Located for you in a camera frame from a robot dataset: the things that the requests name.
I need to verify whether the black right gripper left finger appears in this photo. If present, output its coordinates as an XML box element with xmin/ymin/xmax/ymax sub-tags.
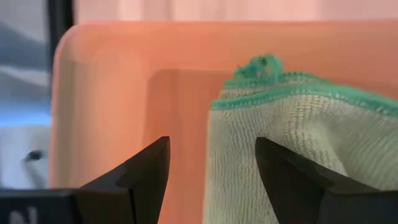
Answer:
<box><xmin>76</xmin><ymin>136</ymin><xmax>171</xmax><ymax>224</ymax></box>

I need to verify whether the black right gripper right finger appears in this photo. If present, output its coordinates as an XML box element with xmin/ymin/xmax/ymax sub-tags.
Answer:
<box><xmin>254</xmin><ymin>137</ymin><xmax>334</xmax><ymax>224</ymax></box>

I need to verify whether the green microfiber towel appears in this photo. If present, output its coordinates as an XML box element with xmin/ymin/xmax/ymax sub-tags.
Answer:
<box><xmin>203</xmin><ymin>53</ymin><xmax>398</xmax><ymax>224</ymax></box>

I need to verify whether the orange translucent plastic basket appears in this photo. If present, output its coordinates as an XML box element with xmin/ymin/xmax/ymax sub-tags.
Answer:
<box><xmin>49</xmin><ymin>20</ymin><xmax>398</xmax><ymax>224</ymax></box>

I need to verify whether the black aluminium table frame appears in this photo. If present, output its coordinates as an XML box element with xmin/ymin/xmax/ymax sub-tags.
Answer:
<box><xmin>46</xmin><ymin>0</ymin><xmax>75</xmax><ymax>60</ymax></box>

